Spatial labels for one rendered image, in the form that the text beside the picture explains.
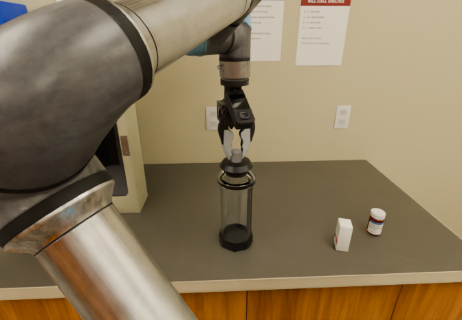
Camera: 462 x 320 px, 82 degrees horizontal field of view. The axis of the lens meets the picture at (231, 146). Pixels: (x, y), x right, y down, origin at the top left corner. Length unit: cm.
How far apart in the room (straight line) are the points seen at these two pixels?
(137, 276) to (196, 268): 50
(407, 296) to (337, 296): 21
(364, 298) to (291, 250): 25
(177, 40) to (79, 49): 11
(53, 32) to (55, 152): 8
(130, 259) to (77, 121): 16
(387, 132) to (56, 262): 147
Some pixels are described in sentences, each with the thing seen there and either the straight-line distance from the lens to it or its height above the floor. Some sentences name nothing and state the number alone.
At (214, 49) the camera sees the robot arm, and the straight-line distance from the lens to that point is 57.
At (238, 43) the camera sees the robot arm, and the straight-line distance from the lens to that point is 63.
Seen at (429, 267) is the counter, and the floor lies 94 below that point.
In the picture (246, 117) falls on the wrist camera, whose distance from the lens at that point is 60.
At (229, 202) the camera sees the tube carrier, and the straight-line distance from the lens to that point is 74.
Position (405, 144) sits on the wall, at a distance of 165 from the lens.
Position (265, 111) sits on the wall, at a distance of 130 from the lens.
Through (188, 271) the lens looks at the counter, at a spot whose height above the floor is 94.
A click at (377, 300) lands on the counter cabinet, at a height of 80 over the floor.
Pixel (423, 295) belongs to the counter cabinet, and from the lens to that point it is 107.
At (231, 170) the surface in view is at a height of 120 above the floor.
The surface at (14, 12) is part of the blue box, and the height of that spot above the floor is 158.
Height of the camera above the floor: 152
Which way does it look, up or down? 23 degrees down
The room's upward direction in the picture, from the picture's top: straight up
